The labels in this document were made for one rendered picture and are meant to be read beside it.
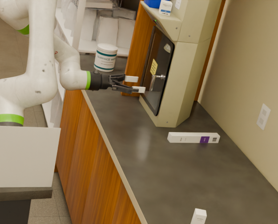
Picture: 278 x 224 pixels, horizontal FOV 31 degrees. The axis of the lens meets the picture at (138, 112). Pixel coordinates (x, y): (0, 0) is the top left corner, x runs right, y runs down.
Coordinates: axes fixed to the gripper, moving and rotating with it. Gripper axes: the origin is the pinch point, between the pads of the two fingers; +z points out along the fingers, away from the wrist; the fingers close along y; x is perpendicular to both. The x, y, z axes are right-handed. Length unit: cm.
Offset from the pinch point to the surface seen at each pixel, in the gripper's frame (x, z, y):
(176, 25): -34.2, 10.1, -4.9
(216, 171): 20, 29, -48
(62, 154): 89, -14, 72
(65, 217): 115, -14, 37
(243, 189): 19, 36, -62
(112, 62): 15, 6, 66
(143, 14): -27.1, 6.7, 32.0
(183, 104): 7.8, 25.9, -3.7
